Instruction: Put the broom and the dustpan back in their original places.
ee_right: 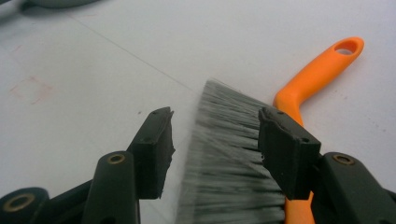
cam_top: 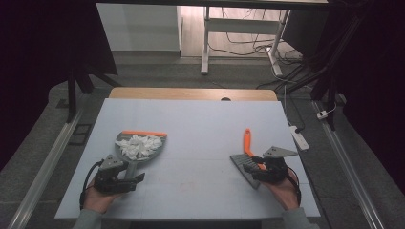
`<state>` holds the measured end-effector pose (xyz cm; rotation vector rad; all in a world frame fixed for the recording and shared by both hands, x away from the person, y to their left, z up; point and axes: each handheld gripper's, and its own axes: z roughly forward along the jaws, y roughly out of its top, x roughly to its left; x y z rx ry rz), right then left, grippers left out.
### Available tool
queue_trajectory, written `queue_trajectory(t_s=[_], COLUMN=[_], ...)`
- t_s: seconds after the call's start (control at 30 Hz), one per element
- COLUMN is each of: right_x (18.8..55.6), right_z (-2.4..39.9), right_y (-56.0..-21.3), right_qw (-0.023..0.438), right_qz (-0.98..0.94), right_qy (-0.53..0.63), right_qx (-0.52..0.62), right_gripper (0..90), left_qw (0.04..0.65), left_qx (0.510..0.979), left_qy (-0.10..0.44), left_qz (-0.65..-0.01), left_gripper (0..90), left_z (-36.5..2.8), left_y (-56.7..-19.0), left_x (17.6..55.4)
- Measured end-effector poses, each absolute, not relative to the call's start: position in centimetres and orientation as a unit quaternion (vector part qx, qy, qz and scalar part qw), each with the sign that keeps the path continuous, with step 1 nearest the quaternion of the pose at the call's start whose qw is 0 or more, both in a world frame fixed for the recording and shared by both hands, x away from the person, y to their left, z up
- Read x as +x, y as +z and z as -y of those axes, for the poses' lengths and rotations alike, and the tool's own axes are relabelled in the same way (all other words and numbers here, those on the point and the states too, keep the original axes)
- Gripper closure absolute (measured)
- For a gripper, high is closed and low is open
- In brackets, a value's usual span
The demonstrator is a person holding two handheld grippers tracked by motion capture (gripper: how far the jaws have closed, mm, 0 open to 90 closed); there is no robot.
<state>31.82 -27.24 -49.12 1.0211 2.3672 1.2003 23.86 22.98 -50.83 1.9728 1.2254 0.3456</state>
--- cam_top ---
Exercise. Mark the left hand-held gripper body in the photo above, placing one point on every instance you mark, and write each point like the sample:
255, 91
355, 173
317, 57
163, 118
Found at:
108, 184

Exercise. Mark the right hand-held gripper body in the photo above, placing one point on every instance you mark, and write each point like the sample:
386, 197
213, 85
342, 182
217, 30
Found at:
275, 170

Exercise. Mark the pile of white paper scraps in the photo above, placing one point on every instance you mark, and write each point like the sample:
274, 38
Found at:
137, 146

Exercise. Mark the grey dustpan with orange edge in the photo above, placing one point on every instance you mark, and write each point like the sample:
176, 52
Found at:
157, 152

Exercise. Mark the person's left hand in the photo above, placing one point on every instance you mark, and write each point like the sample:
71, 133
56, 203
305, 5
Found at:
97, 200

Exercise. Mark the person's right hand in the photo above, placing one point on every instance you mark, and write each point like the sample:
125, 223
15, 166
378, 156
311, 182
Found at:
285, 194

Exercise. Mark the white power strip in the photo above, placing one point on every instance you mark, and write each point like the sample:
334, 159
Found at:
299, 138

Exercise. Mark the small white adapter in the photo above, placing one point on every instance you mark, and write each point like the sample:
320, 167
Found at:
322, 114

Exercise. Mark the white board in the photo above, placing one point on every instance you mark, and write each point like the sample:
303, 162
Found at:
191, 120

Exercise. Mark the black stand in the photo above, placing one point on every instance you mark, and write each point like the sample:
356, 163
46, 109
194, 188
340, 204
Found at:
71, 101
331, 95

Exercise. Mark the wooden table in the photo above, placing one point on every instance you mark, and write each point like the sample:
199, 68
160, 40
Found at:
178, 93

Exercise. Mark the black curtain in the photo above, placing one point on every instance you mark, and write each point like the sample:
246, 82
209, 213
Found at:
379, 79
35, 63

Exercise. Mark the white cabinet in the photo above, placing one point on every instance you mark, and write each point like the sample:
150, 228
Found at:
140, 28

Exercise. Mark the aluminium rail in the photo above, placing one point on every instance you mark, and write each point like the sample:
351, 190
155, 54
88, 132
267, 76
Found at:
347, 168
47, 165

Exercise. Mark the white desk frame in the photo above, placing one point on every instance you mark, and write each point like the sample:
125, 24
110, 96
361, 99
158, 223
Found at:
242, 25

